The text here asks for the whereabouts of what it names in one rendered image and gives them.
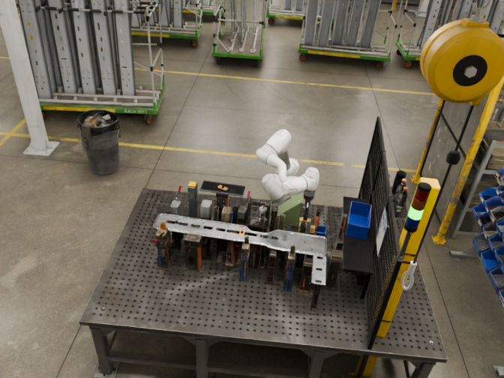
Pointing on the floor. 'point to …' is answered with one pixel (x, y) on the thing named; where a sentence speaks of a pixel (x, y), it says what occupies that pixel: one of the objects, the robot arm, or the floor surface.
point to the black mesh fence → (374, 158)
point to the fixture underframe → (107, 361)
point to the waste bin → (100, 139)
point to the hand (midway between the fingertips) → (305, 215)
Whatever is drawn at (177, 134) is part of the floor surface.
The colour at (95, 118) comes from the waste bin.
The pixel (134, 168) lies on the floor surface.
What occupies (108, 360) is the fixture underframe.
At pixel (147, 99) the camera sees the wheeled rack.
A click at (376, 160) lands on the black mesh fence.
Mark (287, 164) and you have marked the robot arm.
